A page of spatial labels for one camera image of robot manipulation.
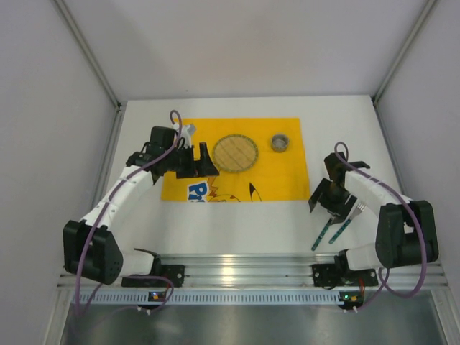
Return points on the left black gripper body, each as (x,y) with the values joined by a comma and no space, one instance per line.
(195,162)

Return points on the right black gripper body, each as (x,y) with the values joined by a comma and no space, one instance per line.
(334,208)

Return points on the spoon with teal handle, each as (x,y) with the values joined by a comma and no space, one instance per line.
(321,235)

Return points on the fork with teal handle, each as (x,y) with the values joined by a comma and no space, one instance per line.
(356,212)

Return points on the round woven bamboo plate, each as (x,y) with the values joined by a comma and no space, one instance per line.
(235,153)

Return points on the yellow cloth placemat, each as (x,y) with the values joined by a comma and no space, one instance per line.
(274,177)

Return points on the small round glass cup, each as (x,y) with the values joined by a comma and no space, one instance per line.
(280,142)

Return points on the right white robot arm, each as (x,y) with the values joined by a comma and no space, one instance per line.
(406,230)

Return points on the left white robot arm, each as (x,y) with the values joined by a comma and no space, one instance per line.
(97,247)

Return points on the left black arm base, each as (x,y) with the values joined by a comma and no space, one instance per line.
(167,275)

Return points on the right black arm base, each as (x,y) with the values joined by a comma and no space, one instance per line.
(338,274)

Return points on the aluminium mounting rail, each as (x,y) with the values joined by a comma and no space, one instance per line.
(291,271)

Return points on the white slotted cable duct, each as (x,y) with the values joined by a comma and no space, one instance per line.
(221,297)

